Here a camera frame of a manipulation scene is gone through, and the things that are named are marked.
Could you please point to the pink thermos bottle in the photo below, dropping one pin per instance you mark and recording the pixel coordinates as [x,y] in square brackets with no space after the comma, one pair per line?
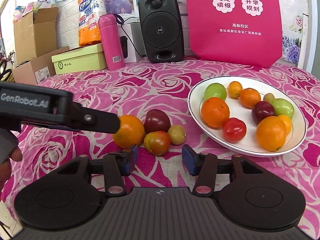
[110,40]

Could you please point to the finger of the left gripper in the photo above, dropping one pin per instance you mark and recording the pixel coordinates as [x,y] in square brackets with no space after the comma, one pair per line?
[99,121]

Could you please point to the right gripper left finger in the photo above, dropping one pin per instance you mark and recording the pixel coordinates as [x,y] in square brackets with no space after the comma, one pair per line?
[116,166]

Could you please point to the small yellow orange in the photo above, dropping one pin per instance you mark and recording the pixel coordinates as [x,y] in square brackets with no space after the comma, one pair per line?
[287,122]
[234,89]

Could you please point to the green apple fruit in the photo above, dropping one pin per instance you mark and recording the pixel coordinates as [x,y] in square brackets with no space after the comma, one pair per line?
[215,90]
[283,107]

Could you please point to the white box behind thermos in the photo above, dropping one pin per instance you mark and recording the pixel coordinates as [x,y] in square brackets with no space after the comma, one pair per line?
[131,41]

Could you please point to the black speaker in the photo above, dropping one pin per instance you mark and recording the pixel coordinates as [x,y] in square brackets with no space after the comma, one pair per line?
[162,31]

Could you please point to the orange paper cup package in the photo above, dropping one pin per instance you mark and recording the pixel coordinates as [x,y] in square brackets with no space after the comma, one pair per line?
[89,13]

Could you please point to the dark plum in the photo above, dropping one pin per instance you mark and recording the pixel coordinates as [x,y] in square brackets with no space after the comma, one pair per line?
[156,120]
[262,110]

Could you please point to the orange large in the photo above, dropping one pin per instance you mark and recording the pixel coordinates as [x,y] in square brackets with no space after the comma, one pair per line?
[271,133]

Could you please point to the red green tomato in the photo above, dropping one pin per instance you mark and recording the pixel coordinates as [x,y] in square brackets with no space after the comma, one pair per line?
[157,143]

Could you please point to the white ceramic plate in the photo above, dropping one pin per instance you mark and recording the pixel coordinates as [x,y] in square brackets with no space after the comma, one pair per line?
[248,145]

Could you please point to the small cardboard box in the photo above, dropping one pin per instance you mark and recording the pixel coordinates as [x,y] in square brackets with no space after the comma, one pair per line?
[37,70]

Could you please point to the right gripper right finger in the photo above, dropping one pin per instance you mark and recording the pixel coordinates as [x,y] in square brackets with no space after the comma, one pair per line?
[202,166]

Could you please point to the magenta fabric bag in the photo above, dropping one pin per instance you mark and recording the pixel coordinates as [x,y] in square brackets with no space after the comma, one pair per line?
[245,32]

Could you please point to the green shoe box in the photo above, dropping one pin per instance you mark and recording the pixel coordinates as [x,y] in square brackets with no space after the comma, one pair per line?
[80,59]

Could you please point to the orange front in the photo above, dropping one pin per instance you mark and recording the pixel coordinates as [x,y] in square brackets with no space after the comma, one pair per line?
[214,112]

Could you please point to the large open cardboard box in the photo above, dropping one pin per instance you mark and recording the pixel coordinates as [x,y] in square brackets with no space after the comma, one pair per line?
[35,34]

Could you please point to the tan longan front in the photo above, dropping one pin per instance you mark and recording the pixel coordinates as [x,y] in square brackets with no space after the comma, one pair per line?
[269,97]

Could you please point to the tan longan back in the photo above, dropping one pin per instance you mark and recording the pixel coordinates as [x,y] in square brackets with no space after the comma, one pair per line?
[177,134]

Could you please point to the tan longan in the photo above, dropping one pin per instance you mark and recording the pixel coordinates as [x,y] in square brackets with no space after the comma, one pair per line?
[269,97]
[177,134]

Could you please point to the person's left hand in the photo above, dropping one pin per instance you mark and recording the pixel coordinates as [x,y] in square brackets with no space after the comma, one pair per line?
[9,151]

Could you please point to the pink rose tablecloth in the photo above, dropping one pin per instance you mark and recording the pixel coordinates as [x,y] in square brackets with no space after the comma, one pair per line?
[142,86]

